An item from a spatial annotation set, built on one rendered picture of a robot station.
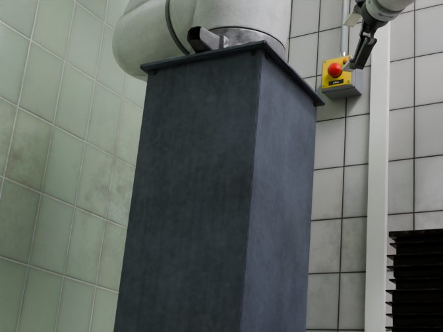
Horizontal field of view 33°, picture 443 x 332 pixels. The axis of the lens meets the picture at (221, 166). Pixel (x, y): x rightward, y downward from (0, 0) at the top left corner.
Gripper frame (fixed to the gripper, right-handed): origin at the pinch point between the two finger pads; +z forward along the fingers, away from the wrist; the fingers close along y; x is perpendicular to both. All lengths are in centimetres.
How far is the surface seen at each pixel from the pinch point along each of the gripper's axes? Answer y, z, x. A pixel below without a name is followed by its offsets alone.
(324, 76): 0.6, 17.8, -0.2
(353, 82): 4.1, 12.1, 6.2
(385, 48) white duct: -7.5, 10.2, 15.0
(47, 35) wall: 23, -19, -75
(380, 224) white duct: 44.0, 10.7, 14.5
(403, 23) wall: -15.5, 8.4, 19.3
